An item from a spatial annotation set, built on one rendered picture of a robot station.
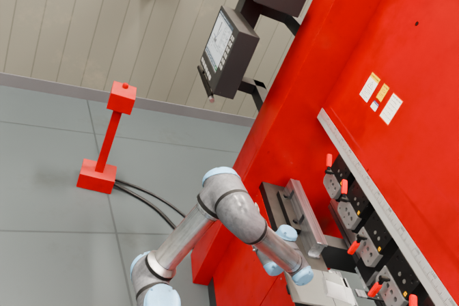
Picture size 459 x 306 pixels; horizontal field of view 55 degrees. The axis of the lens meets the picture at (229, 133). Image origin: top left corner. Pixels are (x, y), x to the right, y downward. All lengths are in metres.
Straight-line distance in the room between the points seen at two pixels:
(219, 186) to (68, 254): 1.71
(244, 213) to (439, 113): 0.77
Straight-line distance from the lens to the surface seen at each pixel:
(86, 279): 2.81
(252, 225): 1.31
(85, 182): 3.36
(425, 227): 1.59
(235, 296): 2.56
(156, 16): 4.31
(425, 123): 1.70
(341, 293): 1.89
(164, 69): 4.54
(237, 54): 2.26
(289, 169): 2.51
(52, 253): 2.91
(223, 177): 1.37
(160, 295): 1.49
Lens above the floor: 2.09
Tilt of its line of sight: 25 degrees down
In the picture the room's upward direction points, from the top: 25 degrees clockwise
